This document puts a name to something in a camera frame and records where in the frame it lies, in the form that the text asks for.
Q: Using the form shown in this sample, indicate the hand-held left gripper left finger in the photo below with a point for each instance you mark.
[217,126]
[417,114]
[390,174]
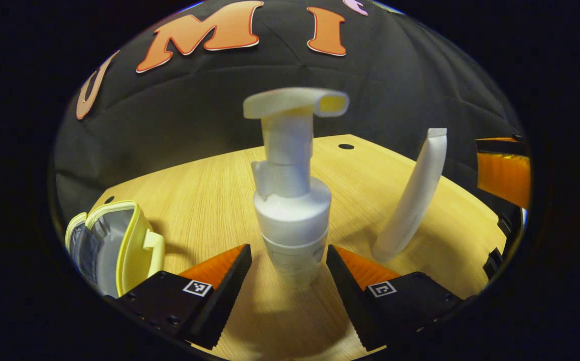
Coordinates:
[225,301]

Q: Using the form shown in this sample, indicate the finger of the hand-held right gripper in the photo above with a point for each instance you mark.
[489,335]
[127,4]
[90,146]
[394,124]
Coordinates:
[493,263]
[503,175]

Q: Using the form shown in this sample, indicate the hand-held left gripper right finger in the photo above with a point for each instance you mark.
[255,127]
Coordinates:
[352,301]

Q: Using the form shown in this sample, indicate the white squeeze tube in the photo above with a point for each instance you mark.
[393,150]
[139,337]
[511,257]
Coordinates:
[415,200]

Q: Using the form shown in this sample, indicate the white pump bottle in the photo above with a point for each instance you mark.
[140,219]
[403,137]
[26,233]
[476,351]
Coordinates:
[292,215]

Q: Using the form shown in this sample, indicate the pale yellow small suitcase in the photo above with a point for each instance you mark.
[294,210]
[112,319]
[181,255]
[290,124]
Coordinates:
[134,245]

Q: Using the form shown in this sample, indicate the black backdrop cloth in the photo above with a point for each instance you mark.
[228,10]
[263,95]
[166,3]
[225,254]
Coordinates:
[209,115]

